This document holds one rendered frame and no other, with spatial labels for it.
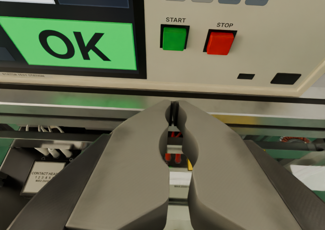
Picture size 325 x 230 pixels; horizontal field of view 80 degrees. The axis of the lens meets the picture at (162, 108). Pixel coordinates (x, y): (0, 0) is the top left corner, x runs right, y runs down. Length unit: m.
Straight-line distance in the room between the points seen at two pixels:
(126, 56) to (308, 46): 0.16
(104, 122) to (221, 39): 0.15
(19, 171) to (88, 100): 0.44
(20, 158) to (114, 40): 0.52
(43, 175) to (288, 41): 0.40
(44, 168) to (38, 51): 0.26
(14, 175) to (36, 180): 0.21
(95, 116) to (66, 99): 0.03
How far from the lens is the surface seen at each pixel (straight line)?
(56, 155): 0.44
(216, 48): 0.17
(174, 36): 0.16
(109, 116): 0.22
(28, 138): 0.31
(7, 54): 0.24
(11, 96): 0.26
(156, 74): 0.20
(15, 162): 0.65
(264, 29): 0.18
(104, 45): 0.18
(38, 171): 0.43
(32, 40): 0.21
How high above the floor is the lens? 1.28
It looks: 56 degrees down
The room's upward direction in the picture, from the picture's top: 4 degrees clockwise
